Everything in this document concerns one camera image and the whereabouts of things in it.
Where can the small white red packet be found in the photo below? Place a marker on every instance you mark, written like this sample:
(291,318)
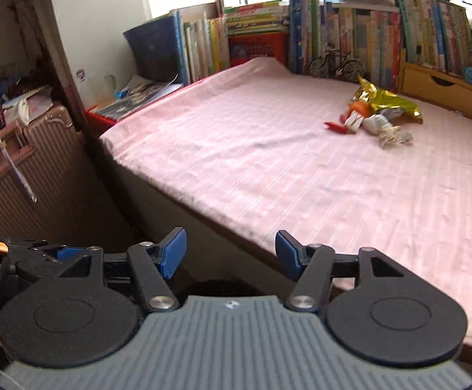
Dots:
(353,122)

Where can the red wrapper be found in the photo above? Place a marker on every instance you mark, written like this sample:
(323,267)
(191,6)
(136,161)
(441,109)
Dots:
(337,127)

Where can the pink striped bedsheet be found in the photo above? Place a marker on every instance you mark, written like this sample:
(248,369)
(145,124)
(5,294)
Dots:
(260,170)

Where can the row of upright books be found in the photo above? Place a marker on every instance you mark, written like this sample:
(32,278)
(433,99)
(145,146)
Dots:
(341,24)
(203,44)
(443,28)

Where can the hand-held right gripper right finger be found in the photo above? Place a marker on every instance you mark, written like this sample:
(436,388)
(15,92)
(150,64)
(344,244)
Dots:
(288,254)

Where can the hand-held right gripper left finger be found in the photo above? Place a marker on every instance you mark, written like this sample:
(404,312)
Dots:
(175,252)

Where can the grey bed base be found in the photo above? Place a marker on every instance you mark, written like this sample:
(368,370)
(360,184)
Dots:
(187,227)

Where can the white purple toothbrush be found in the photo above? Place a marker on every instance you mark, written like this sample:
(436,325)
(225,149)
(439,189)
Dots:
(16,170)

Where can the clear glass mug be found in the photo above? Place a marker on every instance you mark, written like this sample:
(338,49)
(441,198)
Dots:
(110,83)

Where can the wooden drawer organizer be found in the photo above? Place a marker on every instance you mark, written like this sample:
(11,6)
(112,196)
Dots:
(430,85)

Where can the white wrapper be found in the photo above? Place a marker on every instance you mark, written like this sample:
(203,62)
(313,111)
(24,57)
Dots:
(376,124)

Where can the small wall sticker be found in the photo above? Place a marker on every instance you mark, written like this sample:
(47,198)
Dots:
(80,74)

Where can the brown hanging bundle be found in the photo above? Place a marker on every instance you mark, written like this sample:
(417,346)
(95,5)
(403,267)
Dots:
(20,16)

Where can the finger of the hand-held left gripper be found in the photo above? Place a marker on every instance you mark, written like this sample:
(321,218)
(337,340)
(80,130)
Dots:
(24,245)
(67,253)

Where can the pile of clothes and bags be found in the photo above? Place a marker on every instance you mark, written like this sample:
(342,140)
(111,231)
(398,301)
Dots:
(0,89)

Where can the black model bicycle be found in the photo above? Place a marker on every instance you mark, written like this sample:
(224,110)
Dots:
(319,67)

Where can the large dark blue folder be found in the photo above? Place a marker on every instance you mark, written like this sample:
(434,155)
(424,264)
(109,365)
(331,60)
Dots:
(154,48)

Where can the gold green foil bag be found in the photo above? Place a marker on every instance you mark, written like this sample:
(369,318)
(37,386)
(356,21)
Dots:
(386,103)

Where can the red plastic crate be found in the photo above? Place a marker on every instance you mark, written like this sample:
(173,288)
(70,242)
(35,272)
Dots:
(256,50)

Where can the rose gold suitcase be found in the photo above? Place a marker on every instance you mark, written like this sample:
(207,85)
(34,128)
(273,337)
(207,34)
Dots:
(57,178)

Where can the stack of flat books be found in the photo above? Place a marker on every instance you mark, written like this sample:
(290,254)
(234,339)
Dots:
(256,18)

